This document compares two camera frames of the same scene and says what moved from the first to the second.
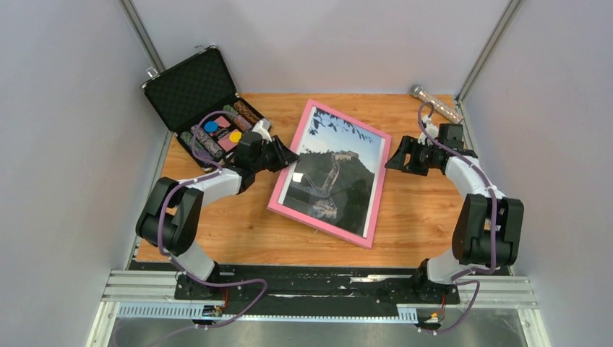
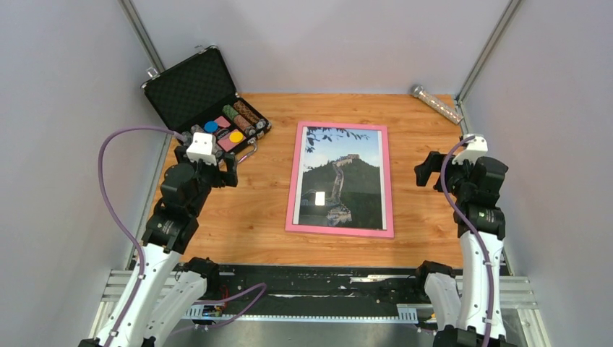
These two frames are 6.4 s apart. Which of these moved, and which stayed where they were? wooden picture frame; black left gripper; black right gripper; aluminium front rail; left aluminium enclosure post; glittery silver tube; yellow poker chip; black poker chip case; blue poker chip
Moved: black right gripper; black left gripper; wooden picture frame
Stayed: black poker chip case; aluminium front rail; yellow poker chip; glittery silver tube; left aluminium enclosure post; blue poker chip
